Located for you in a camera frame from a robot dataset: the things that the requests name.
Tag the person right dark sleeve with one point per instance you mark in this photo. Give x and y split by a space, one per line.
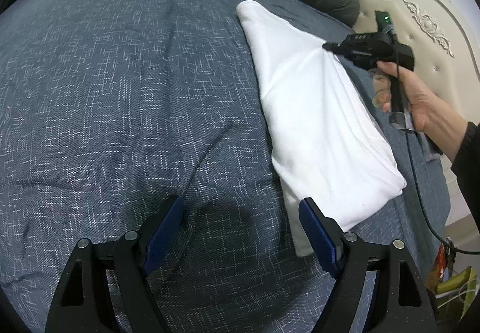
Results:
466 167

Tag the cream tufted headboard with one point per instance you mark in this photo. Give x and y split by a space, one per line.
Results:
445 49

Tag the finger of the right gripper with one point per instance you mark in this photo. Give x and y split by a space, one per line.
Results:
341 48

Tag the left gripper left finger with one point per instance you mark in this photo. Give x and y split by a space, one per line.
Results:
83 302

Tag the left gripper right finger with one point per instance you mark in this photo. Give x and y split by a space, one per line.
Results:
400 302

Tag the person right hand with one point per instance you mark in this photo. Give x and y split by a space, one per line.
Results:
430 114

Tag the blue bed sheet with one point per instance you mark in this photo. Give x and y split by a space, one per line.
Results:
110 106

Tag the white long sleeve shirt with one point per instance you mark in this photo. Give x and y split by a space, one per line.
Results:
325 143

